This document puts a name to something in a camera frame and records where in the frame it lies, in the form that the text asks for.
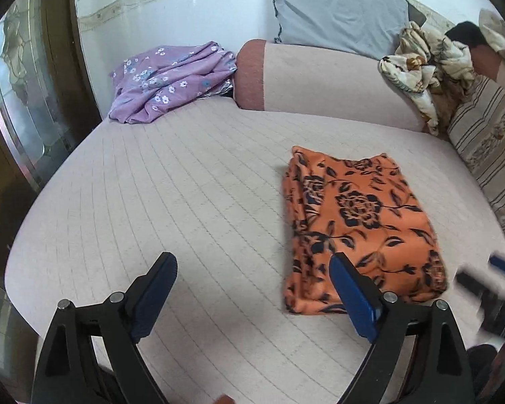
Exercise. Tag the cream floral blanket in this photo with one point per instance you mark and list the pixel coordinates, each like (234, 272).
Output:
(425, 75)

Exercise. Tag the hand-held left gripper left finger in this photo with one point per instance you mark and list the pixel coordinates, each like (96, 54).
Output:
(155, 290)

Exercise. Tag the stained glass wooden door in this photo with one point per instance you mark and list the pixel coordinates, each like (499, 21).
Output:
(25, 92)

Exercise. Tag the silver plastic bag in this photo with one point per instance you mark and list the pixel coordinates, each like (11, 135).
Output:
(219, 91)

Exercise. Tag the orange floral shirt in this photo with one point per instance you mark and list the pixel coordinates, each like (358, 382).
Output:
(353, 219)

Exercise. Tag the red-brown cushion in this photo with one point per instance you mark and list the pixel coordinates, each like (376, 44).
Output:
(486, 61)

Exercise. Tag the black cloth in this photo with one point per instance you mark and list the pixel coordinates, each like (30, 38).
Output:
(465, 33)

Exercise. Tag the purple floral cloth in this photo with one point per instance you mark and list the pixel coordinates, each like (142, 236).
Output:
(164, 84)

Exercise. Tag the cream cloth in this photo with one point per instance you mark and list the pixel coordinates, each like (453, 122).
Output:
(498, 33)

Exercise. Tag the pink bolster cushion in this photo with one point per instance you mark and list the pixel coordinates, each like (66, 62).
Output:
(320, 84)

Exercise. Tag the pink quilted bed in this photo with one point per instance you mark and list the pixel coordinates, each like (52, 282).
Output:
(151, 185)

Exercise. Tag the striped floral pillow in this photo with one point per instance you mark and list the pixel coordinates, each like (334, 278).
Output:
(488, 134)

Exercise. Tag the grey pillow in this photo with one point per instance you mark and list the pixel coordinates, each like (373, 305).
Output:
(336, 8)

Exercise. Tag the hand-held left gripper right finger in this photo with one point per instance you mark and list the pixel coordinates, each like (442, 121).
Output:
(355, 298)

